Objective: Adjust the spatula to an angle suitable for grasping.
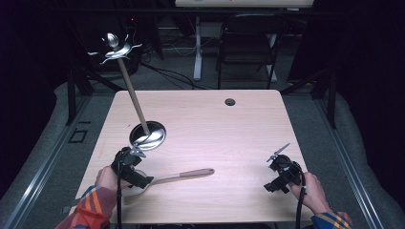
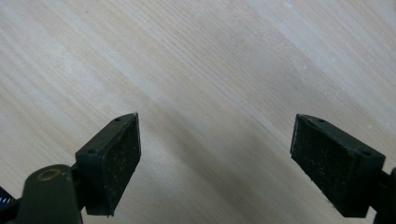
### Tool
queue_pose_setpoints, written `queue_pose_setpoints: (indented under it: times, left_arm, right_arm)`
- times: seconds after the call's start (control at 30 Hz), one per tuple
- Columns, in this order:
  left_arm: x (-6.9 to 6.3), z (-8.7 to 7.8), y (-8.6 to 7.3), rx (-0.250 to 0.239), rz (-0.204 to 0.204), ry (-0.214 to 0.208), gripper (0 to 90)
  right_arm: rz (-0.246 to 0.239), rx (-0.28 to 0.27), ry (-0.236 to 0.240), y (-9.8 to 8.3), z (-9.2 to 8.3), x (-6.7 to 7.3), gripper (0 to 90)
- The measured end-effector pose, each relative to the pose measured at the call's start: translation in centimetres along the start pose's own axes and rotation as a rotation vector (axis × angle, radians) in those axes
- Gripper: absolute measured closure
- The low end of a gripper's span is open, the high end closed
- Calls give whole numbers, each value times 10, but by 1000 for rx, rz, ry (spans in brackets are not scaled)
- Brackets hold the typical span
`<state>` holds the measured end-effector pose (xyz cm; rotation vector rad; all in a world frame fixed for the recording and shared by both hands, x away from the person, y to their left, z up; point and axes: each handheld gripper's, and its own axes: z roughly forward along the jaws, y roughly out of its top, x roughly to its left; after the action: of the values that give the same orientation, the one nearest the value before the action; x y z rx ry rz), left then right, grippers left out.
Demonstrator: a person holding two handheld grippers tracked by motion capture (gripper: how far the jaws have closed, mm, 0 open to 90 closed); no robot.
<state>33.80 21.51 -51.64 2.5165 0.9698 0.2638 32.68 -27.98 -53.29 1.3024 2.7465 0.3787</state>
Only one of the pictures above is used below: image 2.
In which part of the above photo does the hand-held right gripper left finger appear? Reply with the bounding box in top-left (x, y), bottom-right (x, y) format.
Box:
top-left (70, 112), bottom-right (142, 217)

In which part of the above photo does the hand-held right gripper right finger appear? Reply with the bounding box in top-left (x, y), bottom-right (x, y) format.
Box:
top-left (290, 113), bottom-right (396, 218)

